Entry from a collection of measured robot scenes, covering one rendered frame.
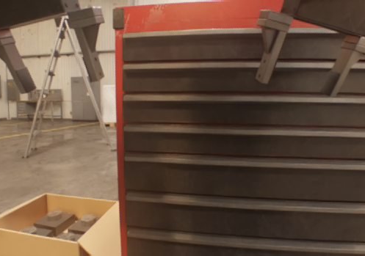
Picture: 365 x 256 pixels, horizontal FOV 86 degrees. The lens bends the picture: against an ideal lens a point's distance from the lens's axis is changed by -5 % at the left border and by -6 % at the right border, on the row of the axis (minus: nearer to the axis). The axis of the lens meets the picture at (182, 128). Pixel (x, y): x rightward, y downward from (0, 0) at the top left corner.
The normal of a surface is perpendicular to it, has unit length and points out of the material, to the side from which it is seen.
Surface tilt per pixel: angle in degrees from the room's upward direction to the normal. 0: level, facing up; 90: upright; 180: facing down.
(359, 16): 113
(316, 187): 90
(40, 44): 90
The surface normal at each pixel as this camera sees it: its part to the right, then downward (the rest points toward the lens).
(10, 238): -0.15, 0.11
